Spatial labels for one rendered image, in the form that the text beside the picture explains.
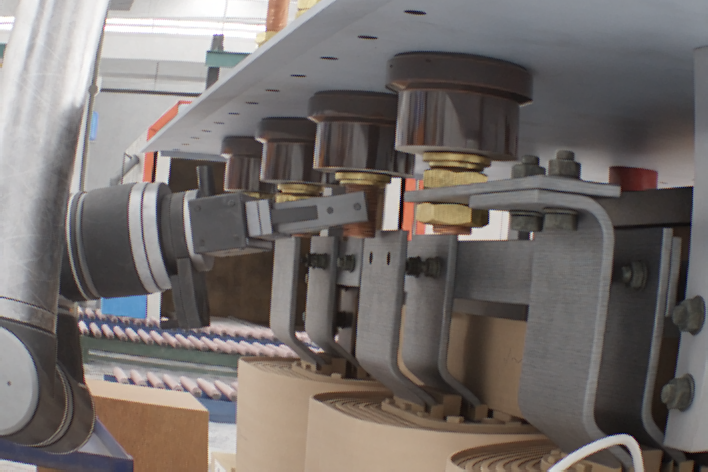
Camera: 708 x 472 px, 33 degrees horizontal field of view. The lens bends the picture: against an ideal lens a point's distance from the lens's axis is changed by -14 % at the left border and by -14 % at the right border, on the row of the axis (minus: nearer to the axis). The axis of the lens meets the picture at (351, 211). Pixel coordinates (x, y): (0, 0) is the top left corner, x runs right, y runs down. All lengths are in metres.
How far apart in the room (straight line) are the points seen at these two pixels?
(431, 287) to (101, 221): 0.31
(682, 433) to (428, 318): 0.52
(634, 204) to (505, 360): 0.36
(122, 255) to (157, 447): 1.20
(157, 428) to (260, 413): 0.83
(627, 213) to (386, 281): 0.39
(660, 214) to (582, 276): 0.63
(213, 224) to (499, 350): 0.27
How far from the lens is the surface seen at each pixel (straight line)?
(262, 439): 1.58
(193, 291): 1.23
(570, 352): 0.79
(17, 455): 1.75
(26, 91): 1.14
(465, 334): 1.29
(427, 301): 1.24
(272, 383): 1.55
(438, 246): 1.22
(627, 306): 0.82
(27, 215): 1.11
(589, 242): 0.78
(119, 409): 2.39
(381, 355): 1.20
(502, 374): 1.18
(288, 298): 1.62
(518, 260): 1.04
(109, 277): 1.24
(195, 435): 2.41
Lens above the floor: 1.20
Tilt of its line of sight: 2 degrees up
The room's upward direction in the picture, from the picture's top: 5 degrees clockwise
